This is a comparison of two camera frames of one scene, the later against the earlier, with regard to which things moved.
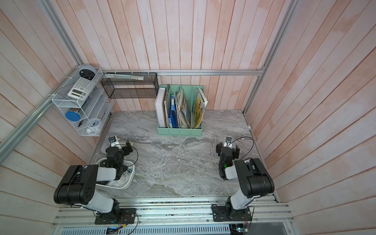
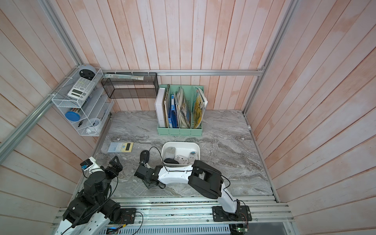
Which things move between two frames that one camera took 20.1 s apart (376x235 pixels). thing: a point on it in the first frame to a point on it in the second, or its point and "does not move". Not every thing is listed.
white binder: (160, 106) does not move
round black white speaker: (87, 71) does not move
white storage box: (124, 181) to (178, 147)
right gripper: (222, 149) to (147, 184)
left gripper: (127, 151) to (117, 166)
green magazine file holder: (179, 110) does not move
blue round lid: (72, 116) does not move
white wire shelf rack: (84, 100) does not move
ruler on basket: (121, 76) does not move
